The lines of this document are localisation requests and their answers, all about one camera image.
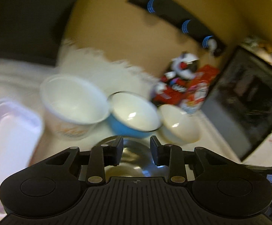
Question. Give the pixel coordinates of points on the red cereal bag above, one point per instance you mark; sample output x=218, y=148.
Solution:
x=197, y=89

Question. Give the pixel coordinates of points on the white yellow-rimmed bowl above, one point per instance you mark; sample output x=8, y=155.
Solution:
x=178, y=127

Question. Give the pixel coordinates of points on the stainless steel bowl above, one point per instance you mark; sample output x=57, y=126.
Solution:
x=136, y=161

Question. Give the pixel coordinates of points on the white paper bowl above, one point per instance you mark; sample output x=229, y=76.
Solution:
x=72, y=106

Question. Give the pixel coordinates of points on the white textured cloth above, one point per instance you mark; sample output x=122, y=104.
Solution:
x=20, y=82

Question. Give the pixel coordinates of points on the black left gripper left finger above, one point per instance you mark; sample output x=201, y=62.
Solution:
x=107, y=152

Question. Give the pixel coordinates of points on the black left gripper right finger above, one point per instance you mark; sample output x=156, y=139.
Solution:
x=171, y=156

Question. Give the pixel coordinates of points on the red white robot toy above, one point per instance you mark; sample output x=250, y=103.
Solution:
x=172, y=86

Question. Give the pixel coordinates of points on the blue ceramic bowl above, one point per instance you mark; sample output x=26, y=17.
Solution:
x=132, y=115

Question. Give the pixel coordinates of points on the red white rectangular tray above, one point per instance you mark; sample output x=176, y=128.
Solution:
x=20, y=131

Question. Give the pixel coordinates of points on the black power strip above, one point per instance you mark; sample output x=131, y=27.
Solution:
x=179, y=17

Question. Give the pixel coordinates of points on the microwave oven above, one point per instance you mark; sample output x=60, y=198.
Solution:
x=239, y=102

